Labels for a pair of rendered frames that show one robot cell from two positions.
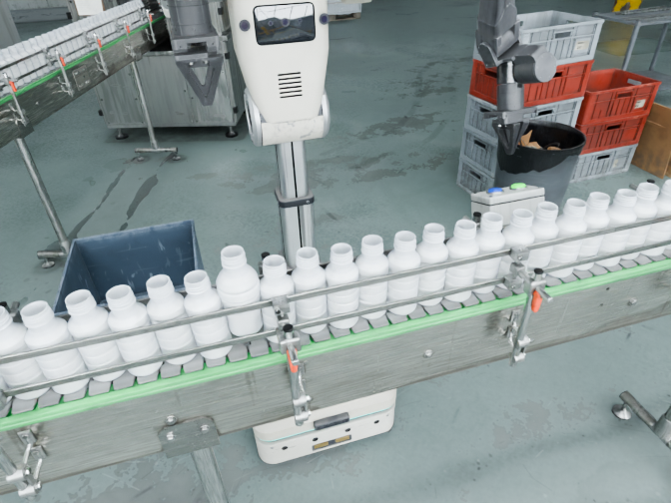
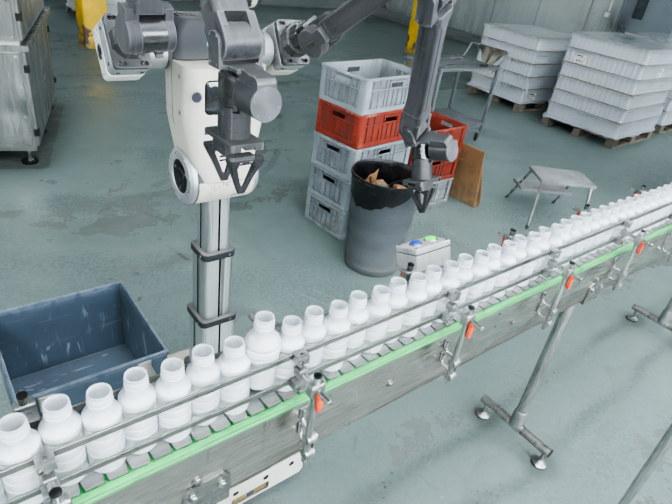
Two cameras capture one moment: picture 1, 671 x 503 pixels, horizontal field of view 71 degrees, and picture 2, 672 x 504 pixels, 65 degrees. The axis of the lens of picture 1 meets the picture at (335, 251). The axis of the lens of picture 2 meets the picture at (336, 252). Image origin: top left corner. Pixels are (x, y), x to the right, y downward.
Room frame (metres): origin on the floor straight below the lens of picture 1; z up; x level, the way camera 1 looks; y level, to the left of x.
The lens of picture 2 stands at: (-0.13, 0.41, 1.82)
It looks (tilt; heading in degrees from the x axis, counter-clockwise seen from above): 31 degrees down; 333
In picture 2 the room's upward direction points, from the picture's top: 9 degrees clockwise
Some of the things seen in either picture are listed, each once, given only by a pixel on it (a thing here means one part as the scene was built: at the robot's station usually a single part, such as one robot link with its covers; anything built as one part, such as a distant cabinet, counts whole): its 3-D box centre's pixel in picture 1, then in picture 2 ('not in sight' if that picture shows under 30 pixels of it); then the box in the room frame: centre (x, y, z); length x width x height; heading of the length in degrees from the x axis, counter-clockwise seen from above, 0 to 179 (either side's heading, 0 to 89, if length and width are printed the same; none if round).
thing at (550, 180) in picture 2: not in sight; (548, 192); (2.87, -2.98, 0.21); 0.61 x 0.47 x 0.41; 159
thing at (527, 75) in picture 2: not in sight; (526, 66); (6.31, -5.48, 0.50); 1.23 x 1.05 x 1.00; 104
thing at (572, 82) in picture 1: (528, 77); (368, 117); (3.03, -1.26, 0.78); 0.61 x 0.41 x 0.22; 112
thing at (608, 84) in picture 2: not in sight; (613, 87); (4.94, -5.76, 0.59); 1.24 x 1.03 x 1.17; 108
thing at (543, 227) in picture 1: (538, 242); (457, 283); (0.77, -0.41, 1.08); 0.06 x 0.06 x 0.17
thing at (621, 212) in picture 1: (614, 228); (501, 268); (0.81, -0.58, 1.08); 0.06 x 0.06 x 0.17
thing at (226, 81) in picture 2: not in sight; (237, 89); (0.75, 0.20, 1.57); 0.07 x 0.06 x 0.07; 17
